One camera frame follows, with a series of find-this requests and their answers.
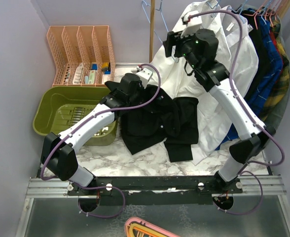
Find black shirt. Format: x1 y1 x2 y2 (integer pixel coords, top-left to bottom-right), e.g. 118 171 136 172
241 10 270 102
121 85 199 162

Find peach plastic file organizer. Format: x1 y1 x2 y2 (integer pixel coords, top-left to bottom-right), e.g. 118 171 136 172
46 26 116 87

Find wooden rack pole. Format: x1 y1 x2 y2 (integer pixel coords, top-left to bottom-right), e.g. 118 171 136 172
149 0 155 62

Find black mounting rail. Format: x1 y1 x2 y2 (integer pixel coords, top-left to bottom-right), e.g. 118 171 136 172
68 176 242 206

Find blue plaid shirt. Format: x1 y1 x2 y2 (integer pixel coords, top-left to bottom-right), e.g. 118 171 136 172
214 8 284 151

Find front white shirt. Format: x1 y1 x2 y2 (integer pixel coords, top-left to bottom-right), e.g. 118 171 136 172
151 13 232 99

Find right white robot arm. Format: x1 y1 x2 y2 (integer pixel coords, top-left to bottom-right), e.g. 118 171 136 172
163 29 276 193

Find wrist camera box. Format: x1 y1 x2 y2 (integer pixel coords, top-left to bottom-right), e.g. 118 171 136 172
181 10 202 38
136 66 153 88

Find yellow plaid shirt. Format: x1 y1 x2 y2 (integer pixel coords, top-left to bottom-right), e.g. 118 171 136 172
249 18 290 121

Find white shirt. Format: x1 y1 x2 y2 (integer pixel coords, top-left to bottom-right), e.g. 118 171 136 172
191 13 258 165
151 13 232 99

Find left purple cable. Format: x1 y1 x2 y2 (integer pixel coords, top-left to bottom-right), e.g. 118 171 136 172
40 63 162 218

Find olive green plastic basin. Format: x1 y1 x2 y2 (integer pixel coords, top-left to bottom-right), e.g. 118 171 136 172
33 86 109 136

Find black hanging shirt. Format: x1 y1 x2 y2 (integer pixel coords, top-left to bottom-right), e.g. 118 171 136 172
241 10 270 102

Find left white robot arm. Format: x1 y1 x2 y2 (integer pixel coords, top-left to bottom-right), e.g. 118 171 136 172
41 69 153 195

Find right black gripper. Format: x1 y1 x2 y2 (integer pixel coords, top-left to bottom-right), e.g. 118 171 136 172
163 27 201 71

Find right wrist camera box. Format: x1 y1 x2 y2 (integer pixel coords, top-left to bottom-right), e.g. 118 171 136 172
181 10 202 38

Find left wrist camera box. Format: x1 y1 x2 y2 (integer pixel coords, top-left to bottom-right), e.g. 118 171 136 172
136 66 153 88

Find pink hanger stack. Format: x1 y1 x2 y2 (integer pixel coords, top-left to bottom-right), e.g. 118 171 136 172
124 217 178 237

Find light blue hanger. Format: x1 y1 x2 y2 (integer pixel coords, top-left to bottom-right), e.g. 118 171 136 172
140 0 182 62

